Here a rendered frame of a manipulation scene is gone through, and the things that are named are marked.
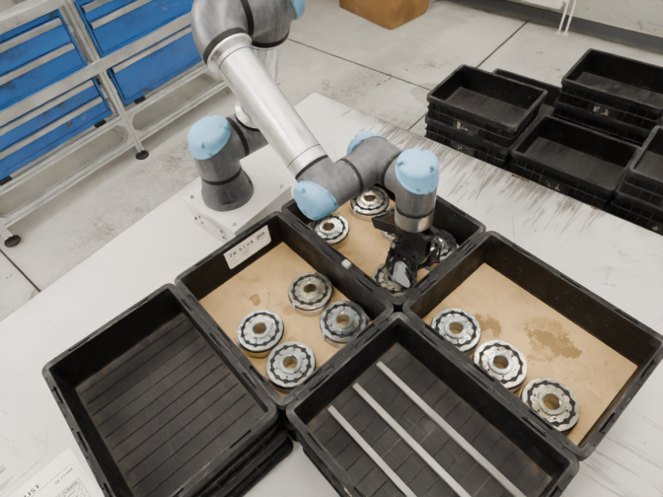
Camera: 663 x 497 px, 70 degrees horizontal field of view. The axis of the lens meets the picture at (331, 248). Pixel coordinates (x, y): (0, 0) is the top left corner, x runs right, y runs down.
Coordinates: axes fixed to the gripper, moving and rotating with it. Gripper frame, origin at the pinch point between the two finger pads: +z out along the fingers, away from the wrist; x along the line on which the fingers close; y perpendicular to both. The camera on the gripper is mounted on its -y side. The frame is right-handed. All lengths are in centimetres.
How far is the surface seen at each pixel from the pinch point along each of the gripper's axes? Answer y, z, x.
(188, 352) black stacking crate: -16, 2, -49
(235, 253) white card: -27.4, -4.8, -28.2
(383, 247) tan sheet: -10.0, 2.0, 2.9
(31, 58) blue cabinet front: -203, 10, -38
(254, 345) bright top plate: -6.3, -0.8, -37.0
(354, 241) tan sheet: -16.2, 2.0, -1.2
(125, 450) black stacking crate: -5, 2, -68
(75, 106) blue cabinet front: -204, 40, -32
